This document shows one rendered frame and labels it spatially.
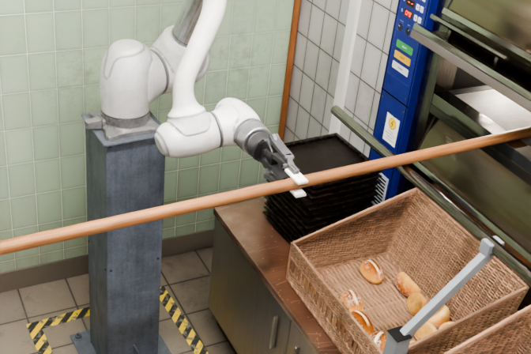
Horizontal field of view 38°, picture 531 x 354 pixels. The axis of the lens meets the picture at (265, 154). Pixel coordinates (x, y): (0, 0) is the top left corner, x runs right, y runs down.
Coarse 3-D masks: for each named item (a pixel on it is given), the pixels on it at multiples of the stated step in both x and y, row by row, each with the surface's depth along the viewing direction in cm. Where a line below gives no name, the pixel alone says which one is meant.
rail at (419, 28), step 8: (416, 24) 227; (424, 32) 224; (432, 32) 222; (432, 40) 221; (440, 40) 218; (448, 48) 216; (456, 48) 213; (464, 56) 210; (472, 56) 209; (472, 64) 208; (480, 64) 205; (488, 72) 203; (496, 72) 201; (504, 80) 198; (512, 80) 197; (512, 88) 196; (520, 88) 194; (528, 88) 193; (528, 96) 192
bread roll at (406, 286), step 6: (402, 276) 249; (408, 276) 248; (396, 282) 250; (402, 282) 248; (408, 282) 246; (414, 282) 247; (402, 288) 247; (408, 288) 246; (414, 288) 246; (408, 294) 247
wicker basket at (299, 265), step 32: (416, 192) 258; (352, 224) 253; (384, 224) 260; (416, 224) 257; (448, 224) 245; (320, 256) 254; (352, 256) 261; (384, 256) 267; (448, 256) 243; (320, 288) 232; (352, 288) 250; (384, 288) 252; (480, 288) 231; (512, 288) 222; (320, 320) 235; (352, 320) 216; (384, 320) 239; (480, 320) 215; (352, 352) 219; (416, 352) 209
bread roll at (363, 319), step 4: (352, 312) 234; (356, 312) 232; (360, 312) 232; (356, 316) 231; (360, 316) 230; (364, 316) 231; (360, 320) 230; (364, 320) 230; (368, 320) 230; (360, 324) 229; (364, 324) 229; (368, 324) 229; (372, 324) 231; (364, 328) 229; (368, 328) 229; (372, 328) 230; (368, 332) 229; (372, 332) 230
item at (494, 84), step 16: (416, 32) 227; (432, 48) 221; (464, 48) 222; (480, 48) 227; (464, 64) 210; (512, 64) 219; (480, 80) 205; (496, 80) 201; (528, 80) 208; (512, 96) 196
